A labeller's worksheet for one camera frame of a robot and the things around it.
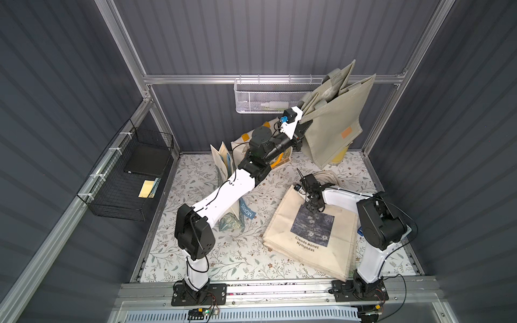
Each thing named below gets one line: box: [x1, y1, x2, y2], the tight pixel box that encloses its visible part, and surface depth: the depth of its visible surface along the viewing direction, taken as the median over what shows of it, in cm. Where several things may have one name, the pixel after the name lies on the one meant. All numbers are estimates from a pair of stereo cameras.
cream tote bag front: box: [263, 185, 358, 282], surface depth 86 cm
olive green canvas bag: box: [298, 59, 377, 170], surface depth 63 cm
